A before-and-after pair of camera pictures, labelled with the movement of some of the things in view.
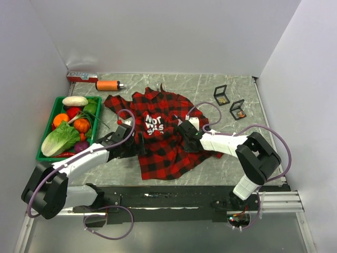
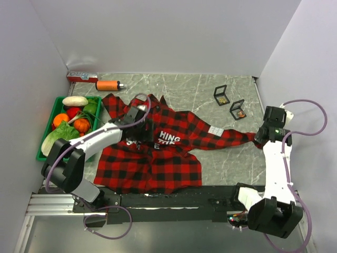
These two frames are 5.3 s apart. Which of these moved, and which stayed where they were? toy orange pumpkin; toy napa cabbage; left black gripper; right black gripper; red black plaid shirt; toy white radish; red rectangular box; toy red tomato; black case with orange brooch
Moved: right black gripper; left black gripper; red black plaid shirt
Stayed: toy napa cabbage; toy orange pumpkin; toy red tomato; toy white radish; black case with orange brooch; red rectangular box
